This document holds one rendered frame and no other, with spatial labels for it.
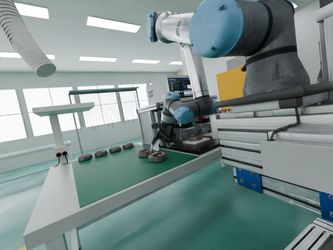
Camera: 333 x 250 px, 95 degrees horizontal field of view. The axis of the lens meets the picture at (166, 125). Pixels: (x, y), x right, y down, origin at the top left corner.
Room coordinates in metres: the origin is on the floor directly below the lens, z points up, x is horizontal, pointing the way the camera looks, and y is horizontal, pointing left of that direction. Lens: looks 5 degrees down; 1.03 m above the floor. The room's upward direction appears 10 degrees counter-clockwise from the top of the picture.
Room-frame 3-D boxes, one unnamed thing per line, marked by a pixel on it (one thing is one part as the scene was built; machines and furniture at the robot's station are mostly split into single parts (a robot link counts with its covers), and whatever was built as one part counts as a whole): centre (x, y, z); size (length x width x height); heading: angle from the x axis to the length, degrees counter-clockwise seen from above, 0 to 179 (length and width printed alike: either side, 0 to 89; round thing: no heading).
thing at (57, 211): (1.45, -0.17, 0.72); 2.20 x 1.01 x 0.05; 123
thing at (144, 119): (1.40, 0.18, 0.91); 0.28 x 0.03 x 0.32; 33
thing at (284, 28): (0.43, -0.30, 1.20); 0.13 x 0.12 x 0.14; 110
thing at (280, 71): (0.43, -0.31, 1.09); 0.15 x 0.15 x 0.10
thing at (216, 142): (1.26, -0.30, 0.76); 0.64 x 0.47 x 0.02; 123
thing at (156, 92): (1.52, -0.14, 1.22); 0.44 x 0.39 x 0.20; 123
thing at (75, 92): (4.36, 1.50, 0.96); 1.84 x 0.50 x 1.93; 123
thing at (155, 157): (0.93, 0.09, 0.77); 0.11 x 0.11 x 0.04
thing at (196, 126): (1.46, -0.17, 0.92); 0.66 x 0.01 x 0.30; 123
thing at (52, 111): (1.23, 0.77, 0.98); 0.37 x 0.35 x 0.46; 123
